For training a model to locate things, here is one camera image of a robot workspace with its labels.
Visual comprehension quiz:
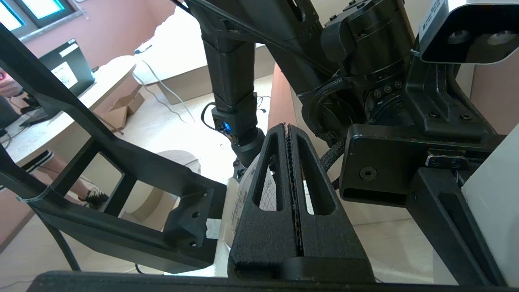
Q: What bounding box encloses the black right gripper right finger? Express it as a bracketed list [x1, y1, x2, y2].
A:
[290, 125, 373, 280]

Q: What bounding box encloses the window with grey frame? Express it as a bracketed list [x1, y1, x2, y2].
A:
[0, 0, 86, 41]

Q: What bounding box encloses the black metal truss frame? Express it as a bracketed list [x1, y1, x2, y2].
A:
[0, 22, 227, 274]

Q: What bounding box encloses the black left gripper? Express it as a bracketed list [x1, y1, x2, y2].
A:
[340, 125, 507, 286]

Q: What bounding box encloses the white printed paper label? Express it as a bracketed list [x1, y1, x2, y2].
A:
[219, 156, 280, 244]

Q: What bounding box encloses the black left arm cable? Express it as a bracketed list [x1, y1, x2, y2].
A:
[302, 77, 349, 191]

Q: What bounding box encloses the cardboard box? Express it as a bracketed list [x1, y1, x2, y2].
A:
[99, 91, 146, 131]

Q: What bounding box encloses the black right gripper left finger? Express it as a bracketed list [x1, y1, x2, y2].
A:
[229, 124, 302, 280]

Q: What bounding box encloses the blue and white door hanger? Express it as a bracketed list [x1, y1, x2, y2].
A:
[432, 122, 519, 286]

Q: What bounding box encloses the white low platform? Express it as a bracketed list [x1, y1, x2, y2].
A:
[134, 8, 276, 106]

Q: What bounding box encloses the black laptop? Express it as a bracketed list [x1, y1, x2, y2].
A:
[39, 39, 97, 98]

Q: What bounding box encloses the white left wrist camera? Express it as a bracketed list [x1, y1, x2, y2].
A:
[418, 0, 519, 64]

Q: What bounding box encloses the black white sneaker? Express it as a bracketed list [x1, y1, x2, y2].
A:
[79, 187, 110, 208]

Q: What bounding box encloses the white desk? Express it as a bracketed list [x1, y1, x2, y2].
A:
[0, 55, 136, 165]

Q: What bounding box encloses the white floor cable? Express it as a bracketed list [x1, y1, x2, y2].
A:
[134, 61, 195, 124]

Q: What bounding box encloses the person bare leg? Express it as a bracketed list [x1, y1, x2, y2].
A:
[20, 150, 100, 199]

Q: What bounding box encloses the round beige base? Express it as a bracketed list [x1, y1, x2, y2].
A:
[122, 150, 201, 228]

